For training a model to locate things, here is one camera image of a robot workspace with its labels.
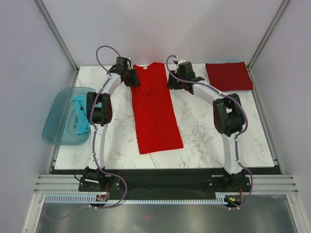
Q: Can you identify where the teal t shirt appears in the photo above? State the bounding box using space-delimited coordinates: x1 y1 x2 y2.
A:
72 94 90 135

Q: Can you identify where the right aluminium frame post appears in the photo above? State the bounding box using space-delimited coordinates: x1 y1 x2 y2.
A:
246 0 291 71

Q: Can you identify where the left aluminium frame post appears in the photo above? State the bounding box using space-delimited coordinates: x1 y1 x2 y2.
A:
34 0 79 74

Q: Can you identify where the bright red t shirt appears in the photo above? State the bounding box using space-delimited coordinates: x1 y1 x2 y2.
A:
131 62 184 154

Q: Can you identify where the aluminium frame post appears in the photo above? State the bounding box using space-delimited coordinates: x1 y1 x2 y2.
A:
34 0 79 74
246 0 291 71

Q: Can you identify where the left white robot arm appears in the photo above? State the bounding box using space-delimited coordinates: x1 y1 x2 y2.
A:
83 57 139 191

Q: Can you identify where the translucent blue plastic bin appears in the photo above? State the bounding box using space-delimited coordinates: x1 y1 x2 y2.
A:
42 87 95 146

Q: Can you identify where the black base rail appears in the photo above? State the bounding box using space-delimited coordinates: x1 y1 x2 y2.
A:
52 166 281 200

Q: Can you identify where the folded dark red t shirt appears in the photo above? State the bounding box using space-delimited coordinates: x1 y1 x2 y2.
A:
205 62 253 92

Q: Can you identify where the white slotted cable duct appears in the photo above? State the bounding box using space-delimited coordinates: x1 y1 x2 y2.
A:
44 194 237 205

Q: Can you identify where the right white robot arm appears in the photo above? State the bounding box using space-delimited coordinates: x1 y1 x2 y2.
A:
167 56 248 191

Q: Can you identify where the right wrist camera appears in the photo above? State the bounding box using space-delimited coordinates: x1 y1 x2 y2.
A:
173 57 186 65

